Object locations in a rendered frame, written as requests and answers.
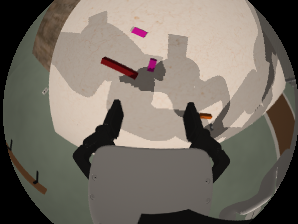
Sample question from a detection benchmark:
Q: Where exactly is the magenta rod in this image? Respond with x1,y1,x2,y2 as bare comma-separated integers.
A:
147,58,157,72
131,27,147,38

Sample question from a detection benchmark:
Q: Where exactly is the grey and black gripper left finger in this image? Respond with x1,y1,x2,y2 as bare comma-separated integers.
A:
73,99,124,180

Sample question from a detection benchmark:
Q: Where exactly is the orange rod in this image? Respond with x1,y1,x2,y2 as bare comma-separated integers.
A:
199,113,212,119

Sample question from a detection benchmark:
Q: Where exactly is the red rod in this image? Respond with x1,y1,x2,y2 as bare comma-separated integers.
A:
101,57,138,80

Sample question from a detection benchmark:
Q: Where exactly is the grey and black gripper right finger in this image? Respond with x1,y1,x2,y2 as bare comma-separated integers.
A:
183,102,230,183

